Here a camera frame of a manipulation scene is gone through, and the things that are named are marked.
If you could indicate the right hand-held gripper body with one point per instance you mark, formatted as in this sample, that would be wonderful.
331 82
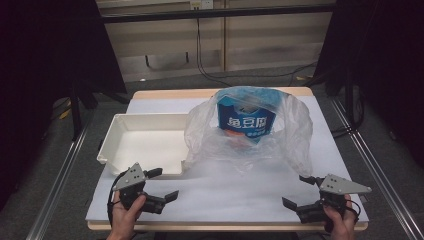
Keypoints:
336 186

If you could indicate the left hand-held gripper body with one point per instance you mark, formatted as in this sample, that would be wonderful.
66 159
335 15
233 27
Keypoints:
133 176

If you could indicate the white plastic bin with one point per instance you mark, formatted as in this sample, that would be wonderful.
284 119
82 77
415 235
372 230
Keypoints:
146 146

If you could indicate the clear plastic bag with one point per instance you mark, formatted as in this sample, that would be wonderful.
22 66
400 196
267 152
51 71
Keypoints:
206 140

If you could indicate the blue snack pouch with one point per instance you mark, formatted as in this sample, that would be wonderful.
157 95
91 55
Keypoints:
246 125

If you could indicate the person's right hand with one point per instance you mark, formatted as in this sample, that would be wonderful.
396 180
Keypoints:
341 223

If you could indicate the person's left hand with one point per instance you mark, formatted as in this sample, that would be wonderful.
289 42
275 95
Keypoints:
125 220

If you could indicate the white table mat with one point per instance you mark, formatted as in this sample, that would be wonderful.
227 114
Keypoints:
233 200

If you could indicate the wooden table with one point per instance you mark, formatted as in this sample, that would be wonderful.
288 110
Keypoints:
166 93

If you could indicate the black stand leg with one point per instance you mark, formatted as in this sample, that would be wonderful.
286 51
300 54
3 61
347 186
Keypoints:
76 113

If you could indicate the black curtain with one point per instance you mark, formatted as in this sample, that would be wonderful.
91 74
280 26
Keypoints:
383 66
50 66

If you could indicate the black horizontal bar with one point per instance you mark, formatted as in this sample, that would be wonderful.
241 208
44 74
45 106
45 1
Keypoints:
216 13

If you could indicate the metal floor rail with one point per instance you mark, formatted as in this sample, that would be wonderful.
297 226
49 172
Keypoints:
376 173
56 186

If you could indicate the white wall socket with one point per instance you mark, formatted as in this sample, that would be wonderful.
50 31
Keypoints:
201 4

